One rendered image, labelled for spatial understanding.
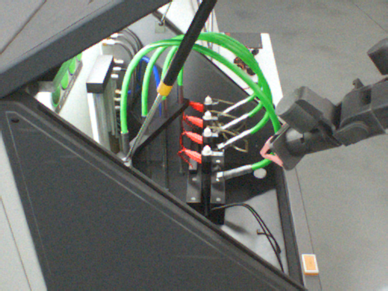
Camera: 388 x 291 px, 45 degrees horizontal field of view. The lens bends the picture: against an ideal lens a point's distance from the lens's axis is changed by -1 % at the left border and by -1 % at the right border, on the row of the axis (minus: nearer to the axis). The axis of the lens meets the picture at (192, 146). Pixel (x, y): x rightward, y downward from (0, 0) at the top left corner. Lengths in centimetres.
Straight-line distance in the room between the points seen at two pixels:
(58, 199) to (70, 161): 9
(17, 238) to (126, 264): 21
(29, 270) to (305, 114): 60
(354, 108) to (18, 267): 69
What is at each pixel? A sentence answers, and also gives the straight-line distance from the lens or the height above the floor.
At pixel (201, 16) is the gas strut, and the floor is 158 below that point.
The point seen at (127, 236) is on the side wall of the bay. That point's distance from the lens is 88.
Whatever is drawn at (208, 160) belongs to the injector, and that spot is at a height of 109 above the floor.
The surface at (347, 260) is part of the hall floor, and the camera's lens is 248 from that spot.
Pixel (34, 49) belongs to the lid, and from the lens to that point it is 67.
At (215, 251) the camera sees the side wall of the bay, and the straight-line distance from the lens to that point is 89.
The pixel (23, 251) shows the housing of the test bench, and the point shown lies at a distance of 97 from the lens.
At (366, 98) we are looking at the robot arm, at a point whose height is 141.
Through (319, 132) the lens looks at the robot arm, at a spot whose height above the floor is 134.
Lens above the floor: 181
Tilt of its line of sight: 36 degrees down
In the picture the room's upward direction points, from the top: straight up
